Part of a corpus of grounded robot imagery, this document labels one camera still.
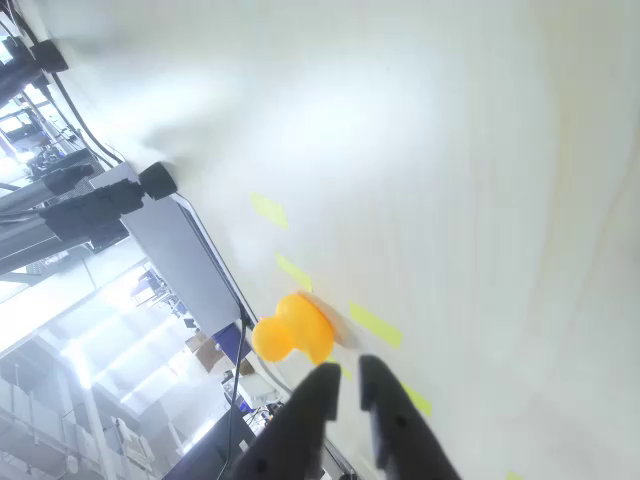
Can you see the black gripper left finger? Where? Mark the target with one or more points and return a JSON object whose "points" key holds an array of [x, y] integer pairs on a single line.
{"points": [[295, 430]]}

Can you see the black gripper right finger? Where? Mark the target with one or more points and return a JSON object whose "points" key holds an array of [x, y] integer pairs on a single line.
{"points": [[400, 435]]}

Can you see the yellow rubber duck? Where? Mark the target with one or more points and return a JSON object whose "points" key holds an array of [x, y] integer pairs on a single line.
{"points": [[302, 327]]}

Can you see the blue plastic bin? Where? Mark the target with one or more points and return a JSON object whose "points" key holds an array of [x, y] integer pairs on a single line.
{"points": [[229, 342]]}

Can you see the brown cardboard box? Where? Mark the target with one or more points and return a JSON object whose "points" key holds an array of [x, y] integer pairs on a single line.
{"points": [[205, 352]]}

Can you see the yellow-green tape strip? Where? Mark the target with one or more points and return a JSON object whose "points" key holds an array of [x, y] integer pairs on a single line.
{"points": [[270, 211], [342, 371], [376, 325], [294, 272], [515, 475], [417, 400]]}

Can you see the white device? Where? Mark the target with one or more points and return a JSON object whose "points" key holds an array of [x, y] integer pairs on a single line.
{"points": [[260, 390]]}

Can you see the black monitor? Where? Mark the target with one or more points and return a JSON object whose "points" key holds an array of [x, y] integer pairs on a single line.
{"points": [[205, 455]]}

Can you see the silver laptop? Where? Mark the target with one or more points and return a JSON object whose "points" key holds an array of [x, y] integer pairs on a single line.
{"points": [[175, 250]]}

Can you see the black and silver stand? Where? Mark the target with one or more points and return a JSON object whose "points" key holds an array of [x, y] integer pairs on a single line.
{"points": [[90, 215]]}

